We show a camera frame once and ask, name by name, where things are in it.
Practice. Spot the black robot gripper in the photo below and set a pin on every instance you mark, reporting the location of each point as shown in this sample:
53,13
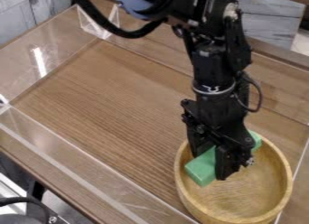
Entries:
214,120

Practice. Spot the green rectangular block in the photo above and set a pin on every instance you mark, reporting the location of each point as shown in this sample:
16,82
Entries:
199,168

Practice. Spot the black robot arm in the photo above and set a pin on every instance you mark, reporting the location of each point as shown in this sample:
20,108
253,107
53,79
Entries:
209,25

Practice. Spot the brown wooden bowl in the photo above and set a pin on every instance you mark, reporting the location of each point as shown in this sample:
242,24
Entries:
250,197

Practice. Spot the clear acrylic tray wall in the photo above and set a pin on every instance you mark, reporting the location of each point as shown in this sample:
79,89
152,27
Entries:
104,195

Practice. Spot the black metal table frame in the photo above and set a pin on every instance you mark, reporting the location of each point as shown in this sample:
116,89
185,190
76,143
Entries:
48,208

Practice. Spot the clear acrylic corner bracket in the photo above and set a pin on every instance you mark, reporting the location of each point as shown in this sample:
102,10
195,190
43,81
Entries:
91,27

